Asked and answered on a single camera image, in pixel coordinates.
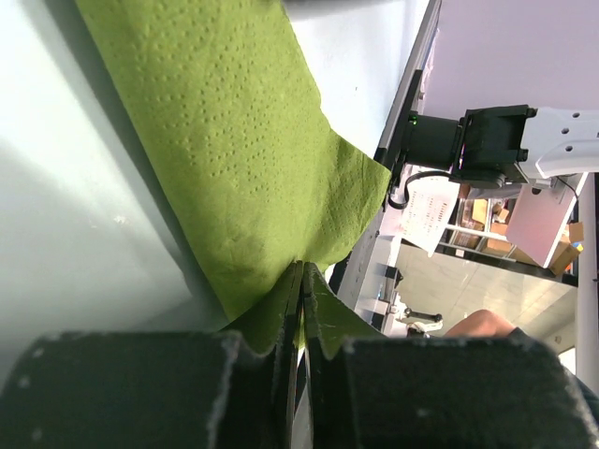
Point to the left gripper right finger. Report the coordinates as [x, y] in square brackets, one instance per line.
[368, 390]

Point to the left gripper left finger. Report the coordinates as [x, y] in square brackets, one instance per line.
[231, 389]

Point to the green paper napkin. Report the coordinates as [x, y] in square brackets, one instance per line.
[229, 116]

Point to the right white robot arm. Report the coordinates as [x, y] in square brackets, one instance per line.
[490, 148]

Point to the person knee background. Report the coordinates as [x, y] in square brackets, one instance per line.
[481, 324]

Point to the cardboard boxes on shelf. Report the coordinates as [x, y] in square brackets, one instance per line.
[538, 220]

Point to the white paper sheet background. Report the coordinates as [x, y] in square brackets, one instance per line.
[430, 206]

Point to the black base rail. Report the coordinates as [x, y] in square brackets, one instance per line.
[349, 275]

